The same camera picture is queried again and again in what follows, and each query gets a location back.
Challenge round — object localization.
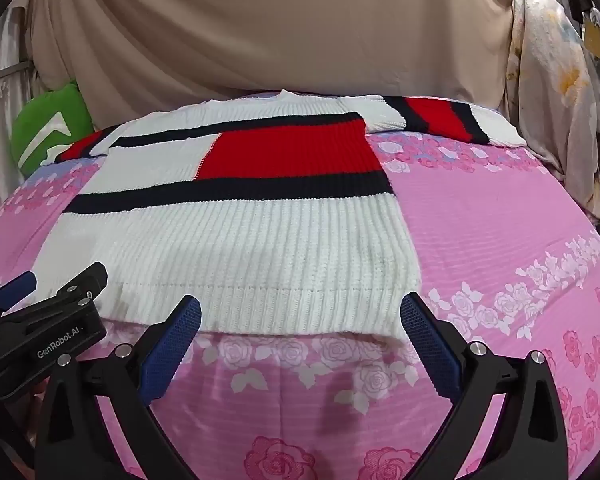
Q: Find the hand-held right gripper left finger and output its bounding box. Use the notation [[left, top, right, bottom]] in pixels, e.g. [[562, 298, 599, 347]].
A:
[[32, 294, 203, 480]]

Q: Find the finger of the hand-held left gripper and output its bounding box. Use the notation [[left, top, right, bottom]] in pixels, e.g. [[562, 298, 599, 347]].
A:
[[0, 270, 37, 312], [47, 261, 109, 311]]

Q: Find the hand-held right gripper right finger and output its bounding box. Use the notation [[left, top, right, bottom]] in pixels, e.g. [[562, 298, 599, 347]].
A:
[[399, 292, 578, 480]]

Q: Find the white red navy knitted sweater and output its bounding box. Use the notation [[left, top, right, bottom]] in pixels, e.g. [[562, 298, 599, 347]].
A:
[[32, 89, 527, 337]]

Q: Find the pink floral bed sheet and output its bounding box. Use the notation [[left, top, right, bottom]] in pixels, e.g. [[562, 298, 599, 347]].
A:
[[0, 92, 600, 480]]

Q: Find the green pillow with white stripe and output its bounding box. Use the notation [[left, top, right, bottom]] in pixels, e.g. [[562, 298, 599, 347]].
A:
[[11, 81, 95, 178]]

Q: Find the white curtain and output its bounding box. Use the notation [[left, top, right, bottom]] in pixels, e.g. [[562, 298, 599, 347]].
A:
[[0, 5, 36, 221]]

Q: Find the pale floral hanging cloth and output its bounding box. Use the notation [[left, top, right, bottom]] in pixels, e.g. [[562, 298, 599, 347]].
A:
[[500, 0, 600, 223]]

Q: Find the beige hanging cloth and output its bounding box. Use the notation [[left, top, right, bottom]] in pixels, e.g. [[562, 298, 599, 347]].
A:
[[27, 0, 523, 128]]

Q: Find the yellow paper tag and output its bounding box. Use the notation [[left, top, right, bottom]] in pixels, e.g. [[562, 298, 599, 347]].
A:
[[582, 12, 600, 60]]

